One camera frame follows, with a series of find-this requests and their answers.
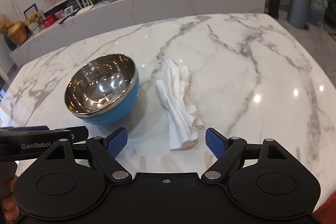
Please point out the black picture frame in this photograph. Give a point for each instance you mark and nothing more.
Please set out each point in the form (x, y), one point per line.
(29, 11)

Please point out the grey pedal trash can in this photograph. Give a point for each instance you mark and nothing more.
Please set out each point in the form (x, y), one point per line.
(298, 6)

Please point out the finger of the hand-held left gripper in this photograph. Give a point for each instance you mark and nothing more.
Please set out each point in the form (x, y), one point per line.
(80, 133)

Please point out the blue steel bowl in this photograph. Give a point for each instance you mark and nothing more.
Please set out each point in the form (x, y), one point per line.
(105, 82)

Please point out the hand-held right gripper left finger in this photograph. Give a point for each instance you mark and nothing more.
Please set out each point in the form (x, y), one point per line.
(116, 144)

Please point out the red gift box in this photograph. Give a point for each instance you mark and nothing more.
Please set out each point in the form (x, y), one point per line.
(49, 22)

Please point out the white router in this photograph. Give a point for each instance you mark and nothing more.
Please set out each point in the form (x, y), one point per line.
(85, 5)

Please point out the person's left hand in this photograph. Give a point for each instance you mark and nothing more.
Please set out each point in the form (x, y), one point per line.
(9, 203)

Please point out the golden vase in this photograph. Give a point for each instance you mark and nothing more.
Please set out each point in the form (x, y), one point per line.
(17, 32)

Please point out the white paper towel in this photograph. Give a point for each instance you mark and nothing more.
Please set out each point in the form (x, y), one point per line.
(176, 108)

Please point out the black remote control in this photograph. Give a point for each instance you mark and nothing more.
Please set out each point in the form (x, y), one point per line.
(64, 19)

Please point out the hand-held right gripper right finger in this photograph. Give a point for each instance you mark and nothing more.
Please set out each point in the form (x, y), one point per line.
(215, 144)

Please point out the small white clock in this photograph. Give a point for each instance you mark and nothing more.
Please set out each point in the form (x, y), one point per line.
(69, 11)

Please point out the dried yellow flowers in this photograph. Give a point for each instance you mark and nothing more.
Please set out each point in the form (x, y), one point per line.
(5, 23)

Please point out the pink gift box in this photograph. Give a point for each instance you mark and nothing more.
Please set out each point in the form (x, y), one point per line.
(59, 16)

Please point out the yellow plush toy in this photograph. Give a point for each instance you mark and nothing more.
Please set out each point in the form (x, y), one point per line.
(34, 17)

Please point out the bin with clear bag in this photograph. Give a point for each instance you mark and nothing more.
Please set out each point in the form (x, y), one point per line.
(318, 10)

